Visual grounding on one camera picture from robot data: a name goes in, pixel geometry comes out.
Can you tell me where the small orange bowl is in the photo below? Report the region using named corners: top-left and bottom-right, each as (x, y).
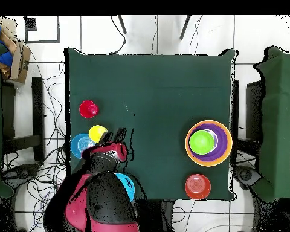
top-left (184, 173), bottom-right (212, 201)

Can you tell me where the yellow cup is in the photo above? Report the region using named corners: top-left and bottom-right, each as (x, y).
top-left (88, 124), bottom-right (109, 144)

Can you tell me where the black tripod leg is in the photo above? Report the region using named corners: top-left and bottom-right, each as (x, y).
top-left (179, 15), bottom-right (192, 40)
top-left (117, 15), bottom-right (127, 34)

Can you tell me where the deep blue bowl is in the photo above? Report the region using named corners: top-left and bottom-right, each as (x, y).
top-left (114, 172), bottom-right (136, 203)

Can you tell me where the large yellow bowl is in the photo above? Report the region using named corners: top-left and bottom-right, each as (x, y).
top-left (184, 120), bottom-right (233, 167)

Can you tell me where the dark green tablecloth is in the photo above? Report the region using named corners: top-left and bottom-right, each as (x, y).
top-left (63, 47), bottom-right (238, 201)

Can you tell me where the black floor cable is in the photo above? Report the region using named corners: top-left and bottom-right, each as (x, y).
top-left (110, 15), bottom-right (127, 55)

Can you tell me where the black pedestal foot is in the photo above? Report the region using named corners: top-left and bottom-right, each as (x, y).
top-left (233, 164), bottom-right (263, 190)
top-left (2, 163), bottom-right (40, 187)

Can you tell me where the black square floor frame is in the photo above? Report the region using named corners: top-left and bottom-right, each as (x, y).
top-left (24, 16), bottom-right (61, 44)

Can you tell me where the black bench stand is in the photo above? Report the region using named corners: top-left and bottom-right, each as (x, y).
top-left (1, 76), bottom-right (45, 163)

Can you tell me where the shallow blue bowl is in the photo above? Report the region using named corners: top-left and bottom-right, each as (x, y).
top-left (70, 133), bottom-right (97, 160)

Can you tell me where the small green bowl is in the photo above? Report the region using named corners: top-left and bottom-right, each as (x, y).
top-left (188, 130), bottom-right (216, 156)

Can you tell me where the tangle of black cables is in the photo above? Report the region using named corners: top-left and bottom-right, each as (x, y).
top-left (1, 55), bottom-right (72, 232)

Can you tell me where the red cup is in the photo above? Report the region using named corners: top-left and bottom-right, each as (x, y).
top-left (79, 100), bottom-right (99, 120)

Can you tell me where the purple bowl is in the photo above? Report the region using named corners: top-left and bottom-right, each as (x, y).
top-left (187, 123), bottom-right (230, 163)

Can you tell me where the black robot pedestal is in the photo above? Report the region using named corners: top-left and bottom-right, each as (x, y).
top-left (137, 199), bottom-right (176, 232)

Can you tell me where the cardboard box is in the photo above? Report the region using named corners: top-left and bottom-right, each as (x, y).
top-left (0, 16), bottom-right (31, 84)

